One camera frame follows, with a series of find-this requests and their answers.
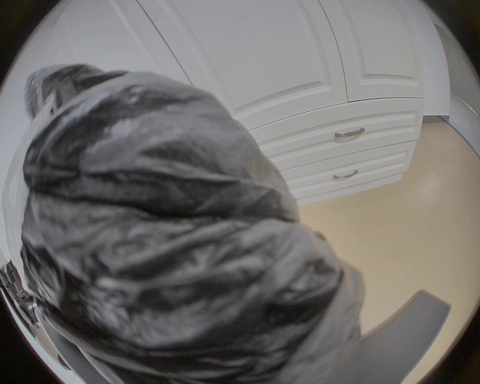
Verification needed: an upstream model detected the black plastic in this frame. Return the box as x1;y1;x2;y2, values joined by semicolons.
4;64;366;384

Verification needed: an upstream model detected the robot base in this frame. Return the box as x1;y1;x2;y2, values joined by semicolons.
0;260;70;376

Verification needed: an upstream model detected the white wardrobe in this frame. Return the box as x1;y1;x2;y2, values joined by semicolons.
37;0;451;207

